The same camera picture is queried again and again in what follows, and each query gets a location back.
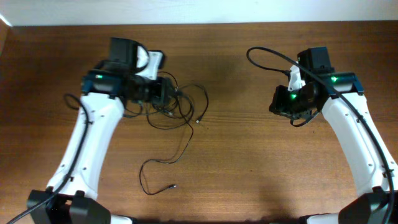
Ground black usb cables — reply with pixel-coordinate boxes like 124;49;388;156
123;70;210;196

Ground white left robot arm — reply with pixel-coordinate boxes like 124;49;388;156
27;37;174;223

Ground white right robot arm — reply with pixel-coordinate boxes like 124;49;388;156
269;47;397;223

